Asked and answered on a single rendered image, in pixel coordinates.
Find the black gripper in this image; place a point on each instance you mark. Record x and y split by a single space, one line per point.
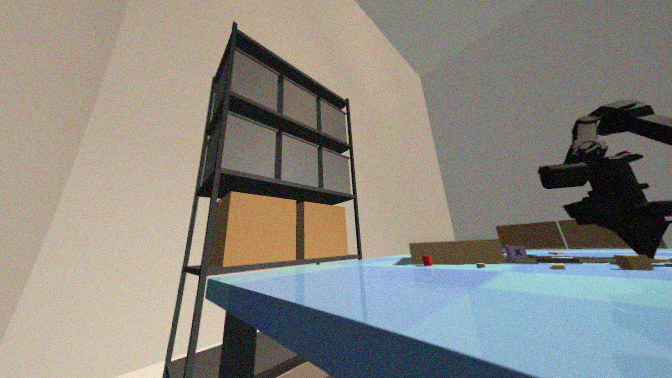
642 225

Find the purple cube with black x marks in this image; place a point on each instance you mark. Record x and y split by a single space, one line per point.
516 251

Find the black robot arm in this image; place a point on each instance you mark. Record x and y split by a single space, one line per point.
585 159

